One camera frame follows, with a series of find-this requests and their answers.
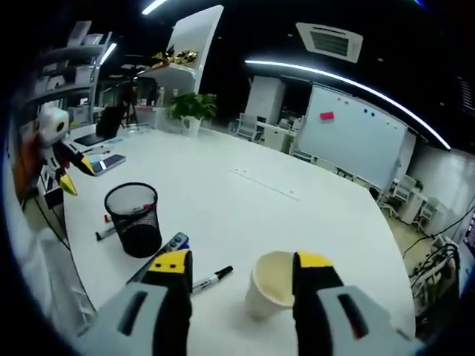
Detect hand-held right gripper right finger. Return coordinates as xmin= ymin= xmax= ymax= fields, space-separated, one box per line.
xmin=292 ymin=251 xmax=415 ymax=356

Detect whiteboard on stand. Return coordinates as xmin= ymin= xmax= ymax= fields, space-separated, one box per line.
xmin=296 ymin=84 xmax=408 ymax=190

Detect white tall cabinet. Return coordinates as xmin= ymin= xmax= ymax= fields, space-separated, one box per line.
xmin=244 ymin=76 xmax=286 ymax=123

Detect potted green plant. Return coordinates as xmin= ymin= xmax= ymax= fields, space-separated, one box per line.
xmin=166 ymin=92 xmax=217 ymax=138

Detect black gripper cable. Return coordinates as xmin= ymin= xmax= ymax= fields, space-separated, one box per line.
xmin=22 ymin=192 xmax=72 ymax=250

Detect grey metal storage rack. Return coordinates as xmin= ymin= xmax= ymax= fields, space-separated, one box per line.
xmin=22 ymin=20 xmax=116 ymax=123

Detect smartphone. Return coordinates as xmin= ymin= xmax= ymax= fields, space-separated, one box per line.
xmin=88 ymin=154 xmax=126 ymax=176

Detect black mesh pen holder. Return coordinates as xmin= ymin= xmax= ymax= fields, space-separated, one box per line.
xmin=103 ymin=181 xmax=163 ymax=260

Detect white paper cup green print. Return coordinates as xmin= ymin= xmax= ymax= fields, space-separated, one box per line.
xmin=244 ymin=251 xmax=298 ymax=320

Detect black cable bundle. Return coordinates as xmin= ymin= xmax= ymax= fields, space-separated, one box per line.
xmin=402 ymin=237 xmax=463 ymax=294

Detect black open laptop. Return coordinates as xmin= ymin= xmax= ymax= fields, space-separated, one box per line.
xmin=73 ymin=106 xmax=125 ymax=146

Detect white office desk cluster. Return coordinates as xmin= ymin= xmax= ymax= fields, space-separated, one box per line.
xmin=235 ymin=113 xmax=301 ymax=153
xmin=378 ymin=174 xmax=450 ymax=231

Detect gold ornaments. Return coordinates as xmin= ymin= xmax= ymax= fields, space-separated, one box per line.
xmin=152 ymin=49 xmax=200 ymax=70

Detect white curved display stand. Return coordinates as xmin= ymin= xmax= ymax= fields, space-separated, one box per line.
xmin=139 ymin=4 xmax=225 ymax=96

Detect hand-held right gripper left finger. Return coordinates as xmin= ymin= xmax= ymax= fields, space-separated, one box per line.
xmin=76 ymin=248 xmax=194 ymax=356

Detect black whiteboard marker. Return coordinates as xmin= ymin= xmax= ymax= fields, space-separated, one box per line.
xmin=95 ymin=225 xmax=122 ymax=241
xmin=191 ymin=266 xmax=235 ymax=294

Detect ceiling air conditioner vent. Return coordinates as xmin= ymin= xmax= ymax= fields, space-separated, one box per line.
xmin=295 ymin=22 xmax=364 ymax=64

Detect white black storage box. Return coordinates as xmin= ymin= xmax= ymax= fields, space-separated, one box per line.
xmin=39 ymin=162 xmax=66 ymax=208

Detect black tripod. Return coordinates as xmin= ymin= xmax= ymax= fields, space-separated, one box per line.
xmin=122 ymin=85 xmax=140 ymax=125

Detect small white tube light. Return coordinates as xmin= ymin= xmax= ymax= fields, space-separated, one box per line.
xmin=99 ymin=42 xmax=118 ymax=64

